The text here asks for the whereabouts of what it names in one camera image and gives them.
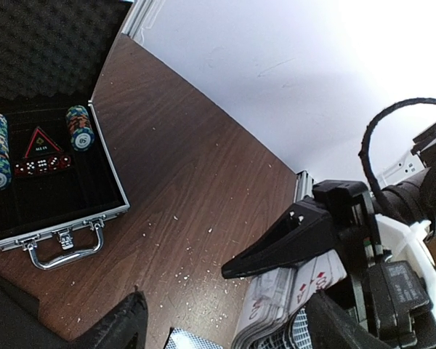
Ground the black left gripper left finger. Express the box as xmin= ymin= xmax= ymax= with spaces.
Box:
xmin=63 ymin=291 xmax=148 ymax=348

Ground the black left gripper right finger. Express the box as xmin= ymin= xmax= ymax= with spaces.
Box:
xmin=305 ymin=292 xmax=385 ymax=349

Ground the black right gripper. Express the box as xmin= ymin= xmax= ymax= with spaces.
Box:
xmin=221 ymin=181 xmax=436 ymax=348

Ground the boxed deck of cards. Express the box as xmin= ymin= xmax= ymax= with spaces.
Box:
xmin=231 ymin=250 xmax=347 ymax=348

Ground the dealt card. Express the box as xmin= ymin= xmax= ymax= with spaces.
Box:
xmin=164 ymin=328 xmax=220 ymax=349

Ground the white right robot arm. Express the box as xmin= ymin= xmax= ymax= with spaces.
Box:
xmin=222 ymin=160 xmax=436 ymax=348

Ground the black poker table mat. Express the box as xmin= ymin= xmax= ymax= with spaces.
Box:
xmin=0 ymin=268 xmax=70 ymax=349

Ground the aluminium poker chip case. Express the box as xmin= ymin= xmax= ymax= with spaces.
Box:
xmin=0 ymin=1 xmax=132 ymax=270

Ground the red dice set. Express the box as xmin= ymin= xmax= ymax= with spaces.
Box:
xmin=13 ymin=153 xmax=73 ymax=178

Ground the right chip row in case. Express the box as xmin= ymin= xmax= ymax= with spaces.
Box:
xmin=65 ymin=105 xmax=95 ymax=151

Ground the red triangle card in case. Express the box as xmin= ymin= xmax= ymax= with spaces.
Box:
xmin=23 ymin=127 xmax=63 ymax=159

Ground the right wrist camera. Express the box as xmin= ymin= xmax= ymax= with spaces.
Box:
xmin=374 ymin=214 xmax=436 ymax=328

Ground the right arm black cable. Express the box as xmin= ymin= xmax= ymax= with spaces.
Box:
xmin=358 ymin=97 xmax=436 ymax=215

